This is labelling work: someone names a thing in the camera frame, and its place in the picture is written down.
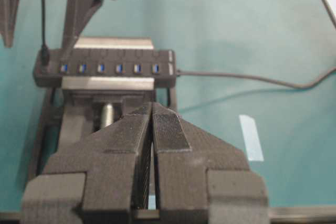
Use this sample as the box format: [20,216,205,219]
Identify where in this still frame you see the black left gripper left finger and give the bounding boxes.
[20,103,152,223]

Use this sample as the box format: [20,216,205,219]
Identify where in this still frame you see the black hub power cable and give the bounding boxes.
[176,68,336,91]

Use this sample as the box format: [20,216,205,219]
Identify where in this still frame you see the black USB plug cable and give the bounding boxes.
[38,0,51,65]

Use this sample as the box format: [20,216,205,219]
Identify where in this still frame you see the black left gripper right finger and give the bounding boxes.
[152,103,269,223]

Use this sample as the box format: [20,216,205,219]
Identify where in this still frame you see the black metal bench vise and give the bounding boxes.
[28,37,177,179]

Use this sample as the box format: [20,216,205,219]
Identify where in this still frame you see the blue tape strip right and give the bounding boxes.
[239,114,264,162]

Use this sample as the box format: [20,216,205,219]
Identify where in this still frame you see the black multiport USB hub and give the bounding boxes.
[33,48,176,88]

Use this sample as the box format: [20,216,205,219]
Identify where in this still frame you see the black aluminium frame rail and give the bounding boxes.
[133,206,335,223]

